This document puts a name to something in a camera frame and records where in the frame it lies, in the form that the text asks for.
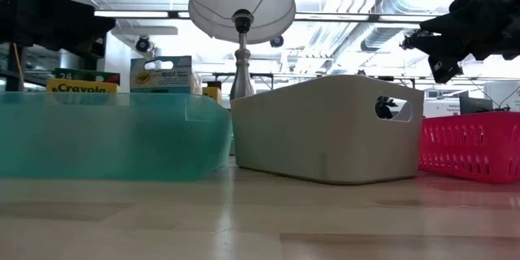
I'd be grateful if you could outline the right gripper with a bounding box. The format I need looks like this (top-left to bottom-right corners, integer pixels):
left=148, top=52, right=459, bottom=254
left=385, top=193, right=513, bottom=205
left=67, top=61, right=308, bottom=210
left=401, top=0, right=520, bottom=85

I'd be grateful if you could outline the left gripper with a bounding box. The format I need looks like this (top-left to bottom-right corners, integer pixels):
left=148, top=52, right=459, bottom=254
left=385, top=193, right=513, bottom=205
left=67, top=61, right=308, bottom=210
left=0, top=0, right=117, bottom=52

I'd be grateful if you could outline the red perforated plastic basket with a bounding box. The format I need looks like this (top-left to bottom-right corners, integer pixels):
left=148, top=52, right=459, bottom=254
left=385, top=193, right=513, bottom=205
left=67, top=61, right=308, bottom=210
left=418, top=111, right=520, bottom=184

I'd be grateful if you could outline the grey plastic bin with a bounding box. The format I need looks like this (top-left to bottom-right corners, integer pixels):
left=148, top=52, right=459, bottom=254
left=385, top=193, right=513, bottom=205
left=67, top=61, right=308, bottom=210
left=230, top=74, right=426, bottom=185

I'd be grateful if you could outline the long fluorescent light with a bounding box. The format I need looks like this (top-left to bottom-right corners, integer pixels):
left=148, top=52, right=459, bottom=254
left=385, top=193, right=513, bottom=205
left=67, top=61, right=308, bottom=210
left=93, top=10, right=170, bottom=20

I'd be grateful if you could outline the dark computer monitor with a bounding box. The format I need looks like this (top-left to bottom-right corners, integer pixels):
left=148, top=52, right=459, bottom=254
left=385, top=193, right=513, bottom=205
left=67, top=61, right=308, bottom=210
left=458, top=91, right=495, bottom=115

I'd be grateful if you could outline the black metal rack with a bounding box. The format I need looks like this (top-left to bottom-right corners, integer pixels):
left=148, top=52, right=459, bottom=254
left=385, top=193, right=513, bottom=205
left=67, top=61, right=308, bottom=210
left=0, top=34, right=107, bottom=93

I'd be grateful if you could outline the white board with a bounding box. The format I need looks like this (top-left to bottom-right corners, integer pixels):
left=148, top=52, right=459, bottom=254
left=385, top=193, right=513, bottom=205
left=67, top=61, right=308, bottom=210
left=483, top=80, right=520, bottom=111

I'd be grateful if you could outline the green translucent plastic tray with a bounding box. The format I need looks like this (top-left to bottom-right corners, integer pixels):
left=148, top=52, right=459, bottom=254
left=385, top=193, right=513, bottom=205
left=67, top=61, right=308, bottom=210
left=0, top=91, right=233, bottom=182

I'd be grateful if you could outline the white shade table lamp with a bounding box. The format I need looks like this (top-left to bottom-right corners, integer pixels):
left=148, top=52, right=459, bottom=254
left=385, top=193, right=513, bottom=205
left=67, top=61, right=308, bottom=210
left=188, top=0, right=297, bottom=101

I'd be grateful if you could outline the thin yellow cable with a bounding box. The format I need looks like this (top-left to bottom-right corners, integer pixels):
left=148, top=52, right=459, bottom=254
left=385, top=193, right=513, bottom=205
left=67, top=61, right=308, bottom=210
left=13, top=42, right=22, bottom=87

